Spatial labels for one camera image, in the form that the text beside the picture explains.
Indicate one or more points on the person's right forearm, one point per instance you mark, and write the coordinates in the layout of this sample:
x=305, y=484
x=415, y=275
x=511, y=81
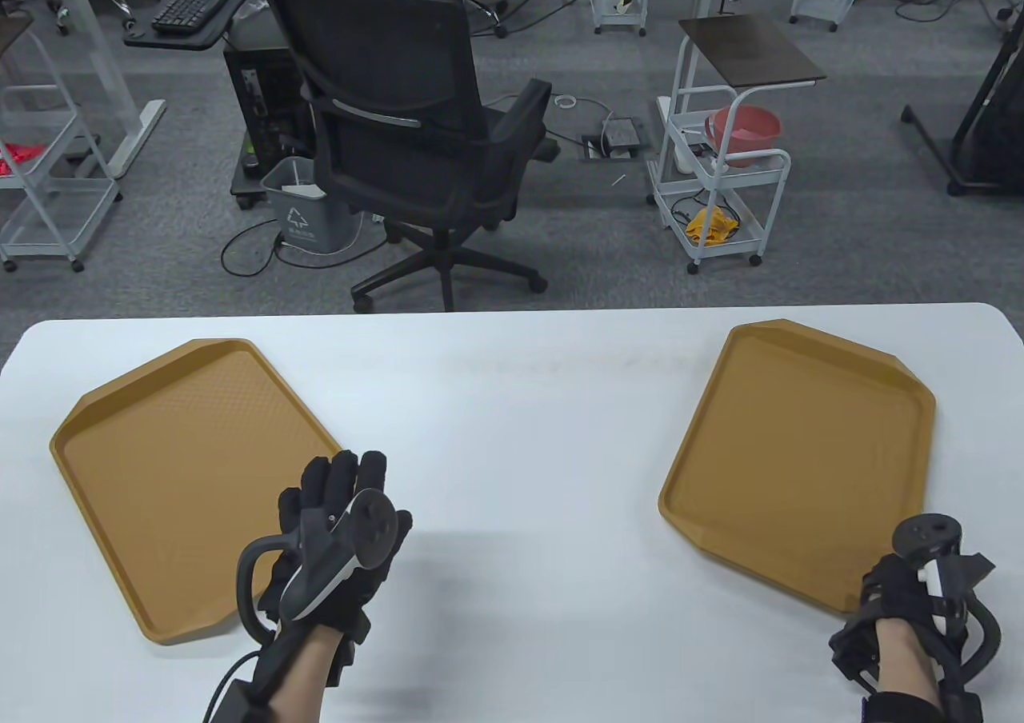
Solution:
x=908, y=659

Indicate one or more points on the black floor stand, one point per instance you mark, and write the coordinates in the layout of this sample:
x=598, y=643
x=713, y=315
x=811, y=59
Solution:
x=984, y=139

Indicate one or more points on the person's left hand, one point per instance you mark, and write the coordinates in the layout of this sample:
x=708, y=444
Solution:
x=344, y=479

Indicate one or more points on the black computer tower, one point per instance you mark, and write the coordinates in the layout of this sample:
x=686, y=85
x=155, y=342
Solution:
x=264, y=99

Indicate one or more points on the white mesh shelf cart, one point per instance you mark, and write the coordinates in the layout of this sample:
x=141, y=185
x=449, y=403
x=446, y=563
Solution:
x=48, y=211

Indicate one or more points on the person's right hand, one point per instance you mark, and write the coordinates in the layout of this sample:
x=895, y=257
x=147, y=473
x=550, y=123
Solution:
x=880, y=587

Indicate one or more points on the yellow cloth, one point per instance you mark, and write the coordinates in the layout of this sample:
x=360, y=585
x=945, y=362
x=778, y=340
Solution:
x=712, y=227

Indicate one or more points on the black mesh office chair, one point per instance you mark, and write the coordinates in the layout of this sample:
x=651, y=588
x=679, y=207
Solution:
x=384, y=51

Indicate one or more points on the floor power socket box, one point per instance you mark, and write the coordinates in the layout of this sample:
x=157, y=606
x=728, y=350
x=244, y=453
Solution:
x=620, y=135

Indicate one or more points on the white rolling cart right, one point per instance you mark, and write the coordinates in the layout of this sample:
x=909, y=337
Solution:
x=752, y=51

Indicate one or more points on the grey waste bin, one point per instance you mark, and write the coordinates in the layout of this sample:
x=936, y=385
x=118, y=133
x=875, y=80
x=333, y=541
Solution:
x=308, y=223

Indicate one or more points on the red cloth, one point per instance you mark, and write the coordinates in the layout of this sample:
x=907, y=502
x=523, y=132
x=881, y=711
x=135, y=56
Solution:
x=20, y=159

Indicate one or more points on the black keyboard shelf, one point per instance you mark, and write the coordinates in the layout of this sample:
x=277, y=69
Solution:
x=176, y=41

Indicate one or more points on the red plastic basin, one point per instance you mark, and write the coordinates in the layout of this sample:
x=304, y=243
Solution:
x=744, y=135

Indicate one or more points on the black wrist sensor unit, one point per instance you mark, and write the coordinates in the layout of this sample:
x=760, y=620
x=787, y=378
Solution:
x=236, y=699

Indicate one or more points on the white standing desk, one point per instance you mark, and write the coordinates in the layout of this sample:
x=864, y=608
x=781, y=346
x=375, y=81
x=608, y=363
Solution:
x=120, y=99

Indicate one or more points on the person's left forearm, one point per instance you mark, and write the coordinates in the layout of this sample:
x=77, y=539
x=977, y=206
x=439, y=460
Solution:
x=300, y=675

